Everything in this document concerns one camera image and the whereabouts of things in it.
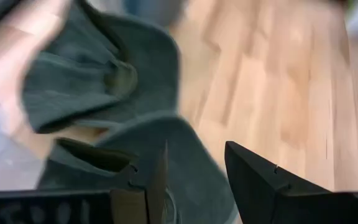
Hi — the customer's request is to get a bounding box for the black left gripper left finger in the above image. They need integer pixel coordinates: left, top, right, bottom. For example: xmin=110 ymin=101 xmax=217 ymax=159
xmin=0 ymin=139 xmax=170 ymax=224

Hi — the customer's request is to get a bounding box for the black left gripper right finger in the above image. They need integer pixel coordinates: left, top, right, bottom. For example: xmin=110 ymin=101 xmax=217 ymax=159
xmin=224 ymin=141 xmax=358 ymax=224

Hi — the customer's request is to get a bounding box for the dark green bucket hat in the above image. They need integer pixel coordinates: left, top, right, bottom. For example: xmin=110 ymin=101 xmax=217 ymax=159
xmin=37 ymin=111 xmax=241 ymax=224
xmin=22 ymin=0 xmax=182 ymax=135

